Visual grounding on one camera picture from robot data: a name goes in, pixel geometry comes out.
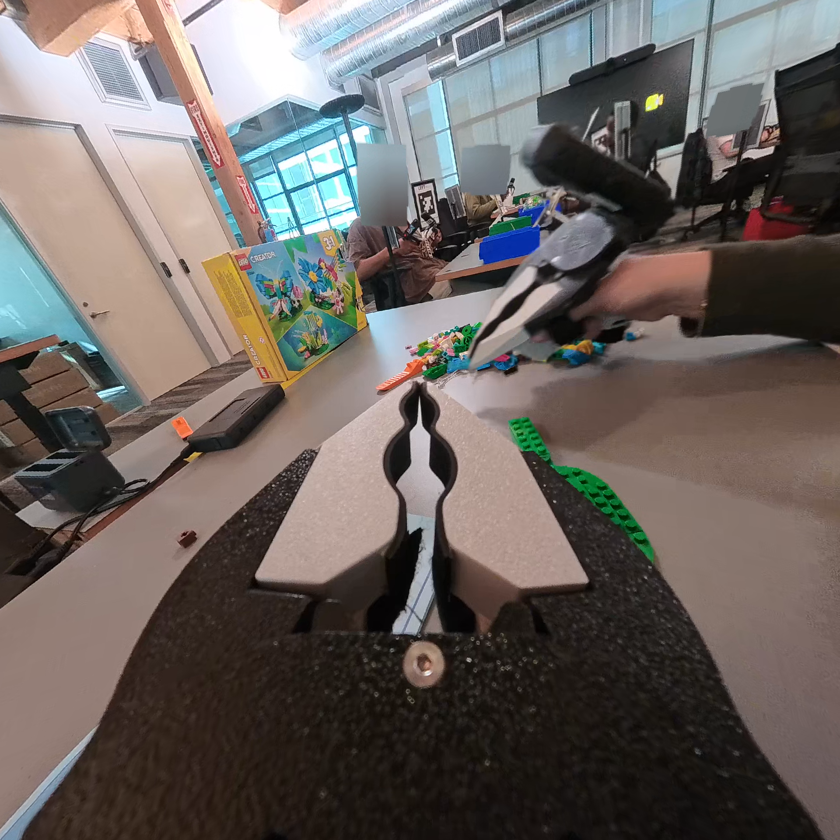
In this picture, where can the stack of cardboard boxes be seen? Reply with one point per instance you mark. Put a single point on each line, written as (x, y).
(52, 387)

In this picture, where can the red bag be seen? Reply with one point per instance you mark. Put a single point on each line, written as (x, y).
(781, 223)

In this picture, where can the orange plastic tag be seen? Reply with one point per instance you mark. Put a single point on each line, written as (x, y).
(182, 428)

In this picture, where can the wooden work table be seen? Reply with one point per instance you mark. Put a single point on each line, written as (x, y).
(472, 269)

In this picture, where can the black wall screen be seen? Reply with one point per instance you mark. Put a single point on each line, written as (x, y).
(669, 85)

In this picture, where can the green bin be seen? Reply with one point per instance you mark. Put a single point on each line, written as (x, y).
(505, 226)

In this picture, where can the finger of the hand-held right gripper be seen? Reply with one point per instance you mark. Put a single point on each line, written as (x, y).
(544, 308)
(571, 246)

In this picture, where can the black floor lamp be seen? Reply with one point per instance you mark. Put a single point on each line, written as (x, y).
(341, 103)

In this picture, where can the pile of coloured toy bricks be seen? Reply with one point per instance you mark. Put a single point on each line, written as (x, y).
(446, 344)

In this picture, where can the grey desk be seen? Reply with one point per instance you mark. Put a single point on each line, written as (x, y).
(689, 492)

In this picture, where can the silver air duct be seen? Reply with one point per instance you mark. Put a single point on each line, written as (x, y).
(394, 26)

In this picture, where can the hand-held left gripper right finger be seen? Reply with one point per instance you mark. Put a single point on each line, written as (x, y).
(512, 518)

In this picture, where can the orange brick separator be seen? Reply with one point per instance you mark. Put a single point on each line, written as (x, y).
(397, 380)

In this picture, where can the fiducial tag board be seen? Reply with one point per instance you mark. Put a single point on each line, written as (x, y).
(425, 203)

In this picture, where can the yellow toy brick box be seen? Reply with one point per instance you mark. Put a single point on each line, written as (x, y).
(295, 295)

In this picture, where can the green brick plate assembly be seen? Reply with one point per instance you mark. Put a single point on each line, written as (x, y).
(604, 499)

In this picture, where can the grey battery charger case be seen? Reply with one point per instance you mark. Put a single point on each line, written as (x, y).
(65, 479)

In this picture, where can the person's right hand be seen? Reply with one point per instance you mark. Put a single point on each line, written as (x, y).
(656, 289)

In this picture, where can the wooden post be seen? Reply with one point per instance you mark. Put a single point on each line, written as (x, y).
(190, 85)

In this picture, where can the small brown brick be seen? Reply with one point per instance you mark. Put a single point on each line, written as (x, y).
(187, 538)

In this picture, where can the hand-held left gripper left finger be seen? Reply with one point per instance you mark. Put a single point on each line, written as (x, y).
(328, 512)

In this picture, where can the person's right forearm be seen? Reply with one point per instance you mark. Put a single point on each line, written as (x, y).
(774, 289)

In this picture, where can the blue bin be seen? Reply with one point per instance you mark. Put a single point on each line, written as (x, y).
(505, 248)

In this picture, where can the black office chair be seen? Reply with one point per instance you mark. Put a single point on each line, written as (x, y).
(807, 131)

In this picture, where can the white door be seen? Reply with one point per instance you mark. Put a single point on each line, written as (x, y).
(85, 229)
(177, 229)

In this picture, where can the black video bar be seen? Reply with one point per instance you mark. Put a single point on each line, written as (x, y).
(610, 65)

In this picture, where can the red fire extinguisher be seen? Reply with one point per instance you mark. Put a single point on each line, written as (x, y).
(266, 233)

